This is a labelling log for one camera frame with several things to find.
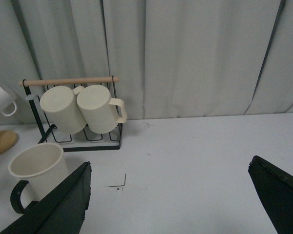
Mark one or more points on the white mug on tree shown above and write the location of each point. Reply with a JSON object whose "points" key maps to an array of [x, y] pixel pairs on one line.
{"points": [[7, 98]]}

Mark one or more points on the cream ribbed mug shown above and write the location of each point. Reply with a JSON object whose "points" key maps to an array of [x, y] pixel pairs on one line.
{"points": [[60, 106], [101, 111]]}

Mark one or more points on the grey curtain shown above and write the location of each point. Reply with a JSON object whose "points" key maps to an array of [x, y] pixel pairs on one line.
{"points": [[174, 58]]}

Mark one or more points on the cream cup black handle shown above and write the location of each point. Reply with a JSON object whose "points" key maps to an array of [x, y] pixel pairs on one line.
{"points": [[39, 169]]}

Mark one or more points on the wooden mug tree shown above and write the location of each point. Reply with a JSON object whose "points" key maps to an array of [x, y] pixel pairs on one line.
{"points": [[7, 140]]}

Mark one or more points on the cream ribbed mug right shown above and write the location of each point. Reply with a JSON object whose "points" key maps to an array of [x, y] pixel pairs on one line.
{"points": [[101, 111]]}

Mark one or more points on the black wire mug rack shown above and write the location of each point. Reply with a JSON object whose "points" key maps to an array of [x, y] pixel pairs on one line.
{"points": [[84, 140]]}

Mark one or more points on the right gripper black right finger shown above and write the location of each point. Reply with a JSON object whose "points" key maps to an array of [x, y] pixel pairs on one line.
{"points": [[274, 188]]}

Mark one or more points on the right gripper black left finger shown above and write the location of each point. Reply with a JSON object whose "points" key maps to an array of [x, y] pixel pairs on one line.
{"points": [[62, 211]]}

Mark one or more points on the cream ribbed mug left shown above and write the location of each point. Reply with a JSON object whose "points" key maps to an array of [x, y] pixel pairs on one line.
{"points": [[60, 106]]}

